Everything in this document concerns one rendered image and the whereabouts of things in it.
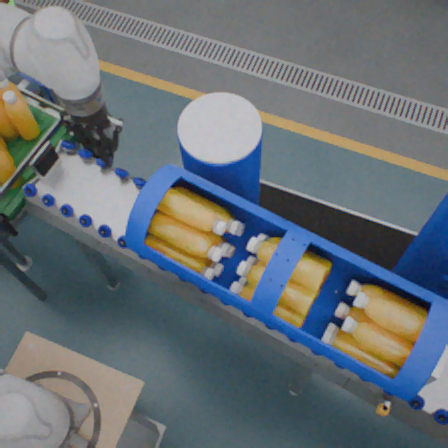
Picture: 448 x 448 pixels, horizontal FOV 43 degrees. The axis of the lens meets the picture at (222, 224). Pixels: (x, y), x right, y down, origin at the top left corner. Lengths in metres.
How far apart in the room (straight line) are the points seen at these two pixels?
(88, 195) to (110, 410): 0.72
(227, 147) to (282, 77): 1.55
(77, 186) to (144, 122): 1.29
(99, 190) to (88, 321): 0.98
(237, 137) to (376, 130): 1.47
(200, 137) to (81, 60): 0.90
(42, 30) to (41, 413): 0.85
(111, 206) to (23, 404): 0.76
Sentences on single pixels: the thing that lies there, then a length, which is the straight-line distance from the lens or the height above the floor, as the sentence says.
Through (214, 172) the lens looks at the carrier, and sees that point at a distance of 1.85.
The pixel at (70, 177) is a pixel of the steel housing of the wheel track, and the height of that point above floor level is 0.93.
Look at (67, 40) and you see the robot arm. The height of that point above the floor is 1.89.
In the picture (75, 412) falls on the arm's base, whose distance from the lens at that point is 1.62.
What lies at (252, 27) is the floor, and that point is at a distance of 3.58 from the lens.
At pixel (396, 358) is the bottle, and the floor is 1.15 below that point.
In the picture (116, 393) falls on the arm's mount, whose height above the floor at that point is 1.01.
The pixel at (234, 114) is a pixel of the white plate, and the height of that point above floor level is 1.04.
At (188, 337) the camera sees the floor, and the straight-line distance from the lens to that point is 2.66.
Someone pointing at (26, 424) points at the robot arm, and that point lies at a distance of 1.40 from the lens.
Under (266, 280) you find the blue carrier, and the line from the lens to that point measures 1.45.
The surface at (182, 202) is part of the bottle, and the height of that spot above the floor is 1.20.
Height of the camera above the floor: 2.58
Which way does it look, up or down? 65 degrees down
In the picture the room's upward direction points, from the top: 4 degrees counter-clockwise
